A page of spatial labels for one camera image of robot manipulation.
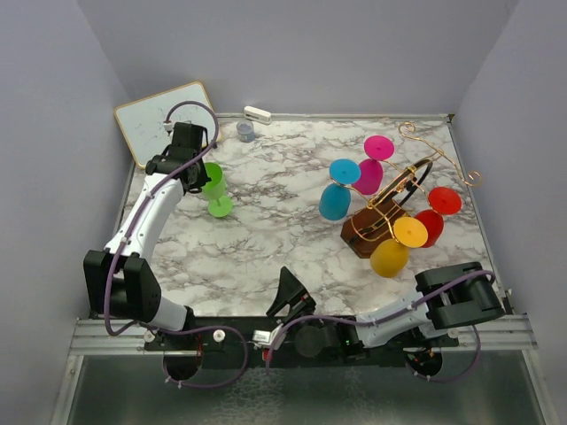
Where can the red wine glass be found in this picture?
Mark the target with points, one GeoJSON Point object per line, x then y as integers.
{"type": "Point", "coordinates": [443, 201]}

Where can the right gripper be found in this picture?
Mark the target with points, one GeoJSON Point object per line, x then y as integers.
{"type": "Point", "coordinates": [289, 289]}

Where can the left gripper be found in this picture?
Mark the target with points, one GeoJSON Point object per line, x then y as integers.
{"type": "Point", "coordinates": [202, 179]}

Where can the yellow wine glass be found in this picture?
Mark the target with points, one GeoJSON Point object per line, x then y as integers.
{"type": "Point", "coordinates": [392, 255]}

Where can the gold wire wine glass rack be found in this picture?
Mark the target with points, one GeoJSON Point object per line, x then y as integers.
{"type": "Point", "coordinates": [401, 193]}

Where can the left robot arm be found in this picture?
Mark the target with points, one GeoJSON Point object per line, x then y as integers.
{"type": "Point", "coordinates": [119, 279]}

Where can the green wine glass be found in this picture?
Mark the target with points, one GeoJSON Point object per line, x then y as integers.
{"type": "Point", "coordinates": [215, 192]}

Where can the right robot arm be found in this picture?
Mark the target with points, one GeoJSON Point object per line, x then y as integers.
{"type": "Point", "coordinates": [444, 298]}

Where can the blue wine glass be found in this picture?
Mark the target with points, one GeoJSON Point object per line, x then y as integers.
{"type": "Point", "coordinates": [335, 199]}

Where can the white whiteboard eraser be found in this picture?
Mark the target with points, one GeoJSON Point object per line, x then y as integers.
{"type": "Point", "coordinates": [257, 115]}

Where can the small whiteboard with wooden frame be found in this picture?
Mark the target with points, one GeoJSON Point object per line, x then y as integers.
{"type": "Point", "coordinates": [142, 122]}

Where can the magenta wine glass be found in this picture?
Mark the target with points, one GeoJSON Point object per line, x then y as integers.
{"type": "Point", "coordinates": [378, 149]}

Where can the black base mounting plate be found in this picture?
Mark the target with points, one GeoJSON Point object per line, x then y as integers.
{"type": "Point", "coordinates": [224, 342]}

